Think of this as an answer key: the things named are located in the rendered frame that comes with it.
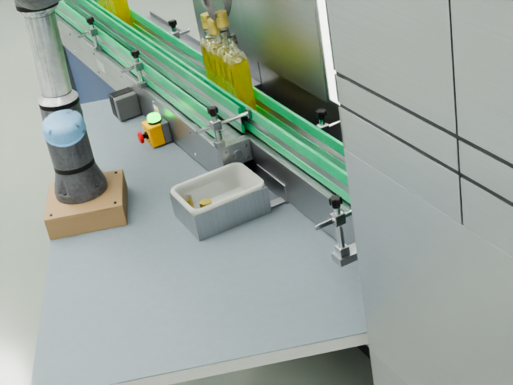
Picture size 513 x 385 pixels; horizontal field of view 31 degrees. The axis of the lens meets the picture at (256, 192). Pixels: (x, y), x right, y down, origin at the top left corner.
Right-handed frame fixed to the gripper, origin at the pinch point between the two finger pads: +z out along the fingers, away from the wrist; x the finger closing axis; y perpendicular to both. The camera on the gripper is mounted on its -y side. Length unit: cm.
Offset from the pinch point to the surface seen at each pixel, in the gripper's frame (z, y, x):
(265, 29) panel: 7.5, -2.5, -11.8
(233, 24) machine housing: 14.5, 26.9, -14.5
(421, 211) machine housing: -3, -127, 21
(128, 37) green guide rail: 25, 74, 7
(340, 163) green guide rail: 28, -54, -4
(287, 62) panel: 14.7, -13.7, -11.9
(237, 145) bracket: 31.1, -19.4, 10.3
